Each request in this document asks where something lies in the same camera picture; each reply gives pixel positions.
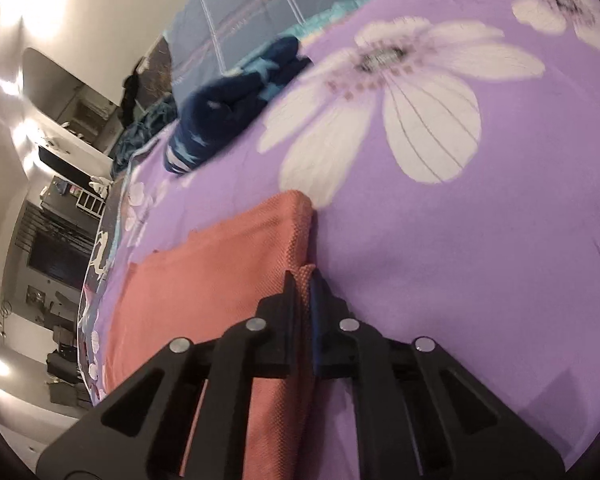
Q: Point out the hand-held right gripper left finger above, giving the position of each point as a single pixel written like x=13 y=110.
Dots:
x=287 y=310

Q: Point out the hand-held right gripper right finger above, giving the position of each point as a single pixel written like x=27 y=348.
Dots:
x=320 y=340

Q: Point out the salmon long-sleeve shirt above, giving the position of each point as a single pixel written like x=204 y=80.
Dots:
x=220 y=270

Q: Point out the purple floral blanket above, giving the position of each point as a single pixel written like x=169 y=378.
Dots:
x=480 y=270

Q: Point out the navy star-print garment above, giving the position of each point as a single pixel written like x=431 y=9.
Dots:
x=220 y=105

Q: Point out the teal fleece blanket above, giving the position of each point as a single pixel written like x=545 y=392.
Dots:
x=140 y=132

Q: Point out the black jacket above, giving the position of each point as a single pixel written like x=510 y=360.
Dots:
x=132 y=92

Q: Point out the blue plaid pillow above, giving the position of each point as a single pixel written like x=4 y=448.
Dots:
x=260 y=5

